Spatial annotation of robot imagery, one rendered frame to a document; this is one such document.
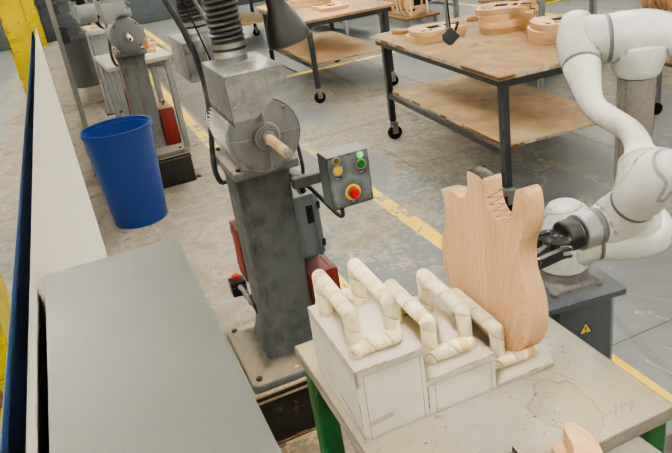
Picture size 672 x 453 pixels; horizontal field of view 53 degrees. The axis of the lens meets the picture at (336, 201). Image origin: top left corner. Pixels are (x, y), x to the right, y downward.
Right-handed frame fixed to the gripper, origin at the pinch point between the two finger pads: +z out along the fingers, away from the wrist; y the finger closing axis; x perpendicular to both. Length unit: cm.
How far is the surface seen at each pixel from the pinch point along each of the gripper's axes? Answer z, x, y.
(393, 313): 30.6, 2.6, -9.8
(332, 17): -174, -28, 557
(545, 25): -205, -12, 251
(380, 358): 35.3, -4.7, -12.0
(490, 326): 8.0, -10.3, -7.7
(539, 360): -1.5, -20.7, -11.4
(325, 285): 39.7, 6.0, 2.2
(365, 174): -8, -12, 96
